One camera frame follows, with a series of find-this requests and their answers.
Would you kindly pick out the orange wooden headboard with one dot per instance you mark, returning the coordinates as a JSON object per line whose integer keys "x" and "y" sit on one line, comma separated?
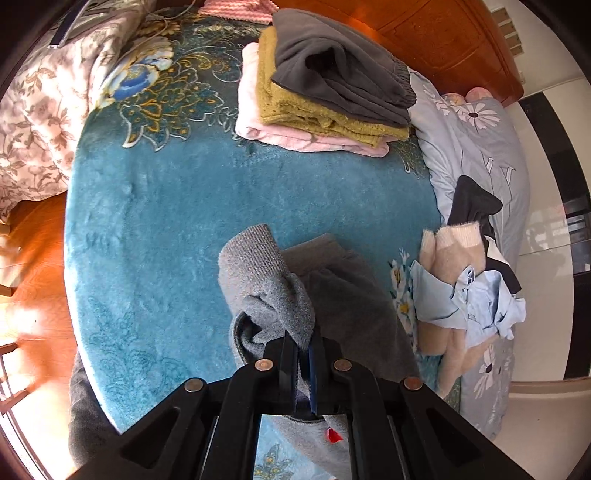
{"x": 438, "y": 41}

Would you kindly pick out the teal floral blanket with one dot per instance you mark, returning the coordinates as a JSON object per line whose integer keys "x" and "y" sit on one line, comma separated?
{"x": 184, "y": 207}

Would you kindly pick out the beige fuzzy sweater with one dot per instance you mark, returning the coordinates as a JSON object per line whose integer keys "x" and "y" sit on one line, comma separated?
{"x": 457, "y": 240}

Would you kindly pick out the folded pink garment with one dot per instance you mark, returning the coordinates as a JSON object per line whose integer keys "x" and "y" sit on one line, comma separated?
{"x": 251, "y": 92}

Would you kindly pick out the black garment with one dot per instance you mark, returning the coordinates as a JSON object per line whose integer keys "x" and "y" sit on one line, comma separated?
{"x": 473, "y": 203}

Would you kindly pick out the grey sweatshirt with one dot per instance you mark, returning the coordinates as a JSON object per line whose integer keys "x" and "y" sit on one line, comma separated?
{"x": 277, "y": 286}

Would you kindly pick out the pink striped cloth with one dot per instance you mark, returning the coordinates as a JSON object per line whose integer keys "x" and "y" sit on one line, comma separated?
{"x": 235, "y": 11}

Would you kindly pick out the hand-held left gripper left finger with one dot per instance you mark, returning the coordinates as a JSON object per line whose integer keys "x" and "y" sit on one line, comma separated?
{"x": 288, "y": 374}

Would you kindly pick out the blue floral duvet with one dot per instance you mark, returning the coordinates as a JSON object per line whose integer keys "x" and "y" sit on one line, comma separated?
{"x": 466, "y": 152}

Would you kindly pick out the grey flat device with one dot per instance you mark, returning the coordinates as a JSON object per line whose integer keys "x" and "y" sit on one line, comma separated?
{"x": 85, "y": 16}

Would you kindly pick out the wooden chair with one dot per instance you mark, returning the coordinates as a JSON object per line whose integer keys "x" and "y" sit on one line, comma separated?
{"x": 7, "y": 290}

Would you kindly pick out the folded olive knit sweater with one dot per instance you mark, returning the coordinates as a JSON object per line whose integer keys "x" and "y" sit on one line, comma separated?
{"x": 286, "y": 110}

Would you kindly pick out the white wardrobe with black stripe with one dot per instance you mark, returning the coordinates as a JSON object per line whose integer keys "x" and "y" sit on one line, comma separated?
{"x": 554, "y": 152}

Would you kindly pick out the brown floral quilt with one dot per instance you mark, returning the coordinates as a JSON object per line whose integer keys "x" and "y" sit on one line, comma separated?
{"x": 41, "y": 115}

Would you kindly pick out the folded grey pants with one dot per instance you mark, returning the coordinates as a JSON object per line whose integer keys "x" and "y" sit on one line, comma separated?
{"x": 341, "y": 78}

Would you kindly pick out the light blue shirt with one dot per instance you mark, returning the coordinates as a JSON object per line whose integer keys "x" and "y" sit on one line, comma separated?
{"x": 438, "y": 300}

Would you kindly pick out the pink pillow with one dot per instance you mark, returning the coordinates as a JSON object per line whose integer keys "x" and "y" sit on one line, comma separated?
{"x": 464, "y": 97}

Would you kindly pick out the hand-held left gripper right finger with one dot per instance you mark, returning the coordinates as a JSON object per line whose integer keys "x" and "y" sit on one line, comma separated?
{"x": 316, "y": 374}

